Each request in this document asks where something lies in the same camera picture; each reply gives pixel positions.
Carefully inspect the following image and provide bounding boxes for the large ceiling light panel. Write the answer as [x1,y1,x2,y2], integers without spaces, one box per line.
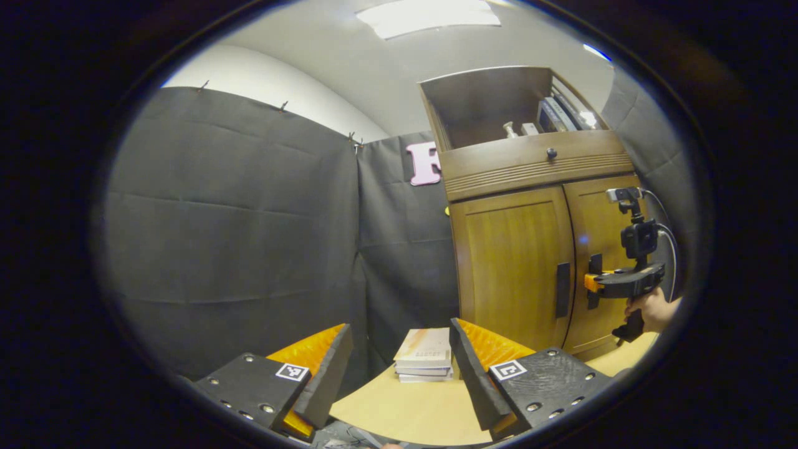
[355,0,501,40]

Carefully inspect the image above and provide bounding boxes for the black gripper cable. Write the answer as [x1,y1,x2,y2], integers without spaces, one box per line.
[642,189,680,303]

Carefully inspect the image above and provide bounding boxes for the white orange cover book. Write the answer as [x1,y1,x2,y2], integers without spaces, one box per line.
[394,328,453,369]

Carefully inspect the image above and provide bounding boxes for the wooden cabinet drawer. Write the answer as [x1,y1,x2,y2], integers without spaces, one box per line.
[440,130,635,201]

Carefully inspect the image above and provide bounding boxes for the blue-grey book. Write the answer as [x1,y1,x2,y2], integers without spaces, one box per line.
[537,97,567,133]

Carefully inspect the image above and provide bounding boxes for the black backdrop cloth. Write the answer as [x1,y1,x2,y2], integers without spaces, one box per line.
[103,65,702,381]

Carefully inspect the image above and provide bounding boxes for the wooden double-door shoe cabinet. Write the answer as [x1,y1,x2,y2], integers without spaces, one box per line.
[419,65,668,362]

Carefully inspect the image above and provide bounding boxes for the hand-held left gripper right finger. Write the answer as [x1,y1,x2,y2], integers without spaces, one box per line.
[449,317,615,440]

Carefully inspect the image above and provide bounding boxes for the wooden shoe cabinet door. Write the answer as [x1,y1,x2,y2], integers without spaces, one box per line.
[563,175,661,356]
[450,186,575,353]

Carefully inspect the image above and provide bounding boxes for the light grey book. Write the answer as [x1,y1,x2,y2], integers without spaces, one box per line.
[550,95,579,131]

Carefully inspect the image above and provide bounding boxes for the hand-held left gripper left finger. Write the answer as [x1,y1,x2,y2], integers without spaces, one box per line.
[190,323,354,440]

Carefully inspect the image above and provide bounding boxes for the dark grey book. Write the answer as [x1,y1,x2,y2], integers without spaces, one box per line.
[558,92,591,130]

